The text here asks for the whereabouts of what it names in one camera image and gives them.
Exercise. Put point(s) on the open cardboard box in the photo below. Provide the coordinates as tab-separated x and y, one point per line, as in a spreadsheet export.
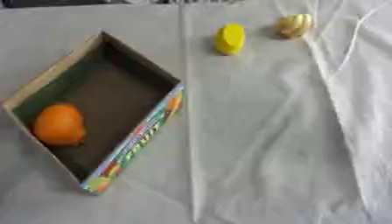
117	96

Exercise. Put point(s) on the yellow toy banana bunch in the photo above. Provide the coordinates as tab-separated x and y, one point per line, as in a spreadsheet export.
294	25

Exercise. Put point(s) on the yellow oval block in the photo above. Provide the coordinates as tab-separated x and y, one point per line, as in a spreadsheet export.
229	38

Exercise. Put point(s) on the orange toy fruit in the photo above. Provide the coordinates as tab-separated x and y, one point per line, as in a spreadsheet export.
59	124

